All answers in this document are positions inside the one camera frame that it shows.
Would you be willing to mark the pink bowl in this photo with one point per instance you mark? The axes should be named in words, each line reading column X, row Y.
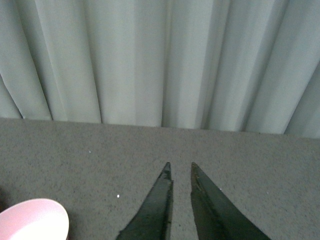
column 35, row 219

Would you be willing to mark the white curtain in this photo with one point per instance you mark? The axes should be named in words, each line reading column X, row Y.
column 229, row 65

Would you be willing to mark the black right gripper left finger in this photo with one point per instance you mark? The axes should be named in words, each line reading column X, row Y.
column 154, row 218

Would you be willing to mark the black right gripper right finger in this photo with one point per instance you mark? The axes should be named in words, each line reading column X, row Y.
column 215, row 216

